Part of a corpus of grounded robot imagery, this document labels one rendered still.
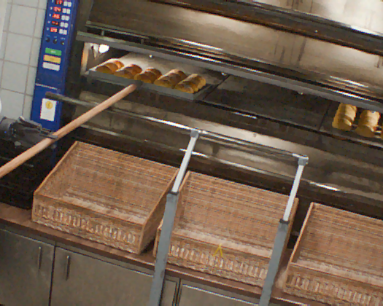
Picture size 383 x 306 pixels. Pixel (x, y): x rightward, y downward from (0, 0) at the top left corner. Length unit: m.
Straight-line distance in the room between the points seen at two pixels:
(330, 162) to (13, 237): 1.54
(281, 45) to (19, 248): 1.55
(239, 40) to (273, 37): 0.16
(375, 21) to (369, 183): 0.78
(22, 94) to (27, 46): 0.25
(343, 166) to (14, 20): 1.79
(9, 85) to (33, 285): 1.06
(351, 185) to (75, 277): 1.36
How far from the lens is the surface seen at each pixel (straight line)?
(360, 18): 3.98
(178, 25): 4.15
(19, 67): 4.49
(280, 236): 3.65
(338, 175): 4.16
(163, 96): 4.23
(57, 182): 4.29
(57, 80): 4.37
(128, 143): 4.34
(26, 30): 4.43
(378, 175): 4.16
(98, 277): 4.03
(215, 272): 3.89
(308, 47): 4.05
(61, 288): 4.13
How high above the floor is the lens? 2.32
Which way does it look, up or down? 20 degrees down
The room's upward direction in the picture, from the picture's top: 10 degrees clockwise
